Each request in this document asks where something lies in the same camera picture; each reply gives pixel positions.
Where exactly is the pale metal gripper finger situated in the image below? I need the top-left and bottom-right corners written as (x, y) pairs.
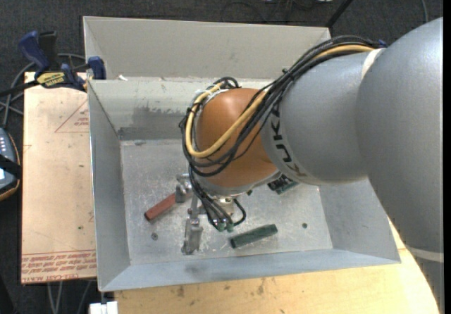
top-left (175, 174), bottom-right (193, 205)
top-left (180, 217), bottom-right (206, 256)

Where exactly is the red-brown flat block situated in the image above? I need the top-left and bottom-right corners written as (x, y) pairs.
top-left (144, 192), bottom-right (178, 223)

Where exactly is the dark green flat block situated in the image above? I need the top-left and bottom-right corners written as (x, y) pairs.
top-left (230, 223), bottom-right (279, 249)

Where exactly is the brown cardboard board, red print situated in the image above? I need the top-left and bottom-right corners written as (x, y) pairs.
top-left (20, 71), bottom-right (98, 284)

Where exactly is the grey metal bin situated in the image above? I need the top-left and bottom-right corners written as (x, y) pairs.
top-left (82, 15), bottom-right (402, 292)

